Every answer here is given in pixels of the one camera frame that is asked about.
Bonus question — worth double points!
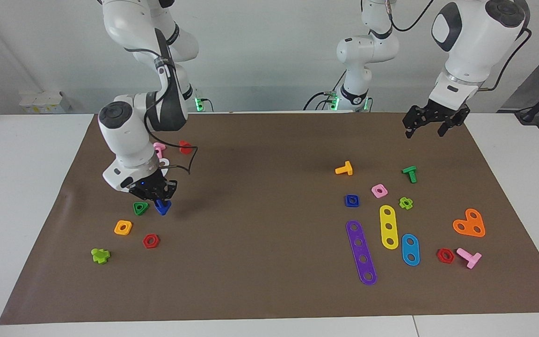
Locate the yellow three-hole strip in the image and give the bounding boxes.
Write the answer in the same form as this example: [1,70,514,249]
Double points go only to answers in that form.
[379,205,399,250]

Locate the orange heart plate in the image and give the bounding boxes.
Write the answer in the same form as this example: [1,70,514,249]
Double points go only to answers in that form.
[452,208,486,238]

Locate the brown table mat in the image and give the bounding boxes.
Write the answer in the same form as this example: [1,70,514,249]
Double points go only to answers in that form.
[0,111,539,325]

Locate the blue two-hole strip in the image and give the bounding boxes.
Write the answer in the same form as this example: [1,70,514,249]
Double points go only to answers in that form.
[401,234,421,267]

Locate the purple four-hole strip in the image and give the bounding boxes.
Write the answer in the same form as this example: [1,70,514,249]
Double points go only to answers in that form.
[346,220,378,286]

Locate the white box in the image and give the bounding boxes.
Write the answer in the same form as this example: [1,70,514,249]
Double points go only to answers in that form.
[19,90,73,114]

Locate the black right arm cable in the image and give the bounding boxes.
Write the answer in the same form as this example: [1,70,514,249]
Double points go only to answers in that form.
[124,47,199,175]

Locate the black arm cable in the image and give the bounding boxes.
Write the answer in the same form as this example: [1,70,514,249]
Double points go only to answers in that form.
[388,0,532,92]
[124,47,199,175]

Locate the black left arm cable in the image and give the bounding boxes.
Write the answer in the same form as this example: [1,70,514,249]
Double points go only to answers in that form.
[388,0,532,92]

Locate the black left base cable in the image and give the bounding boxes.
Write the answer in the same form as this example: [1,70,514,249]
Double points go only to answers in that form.
[303,91,340,111]

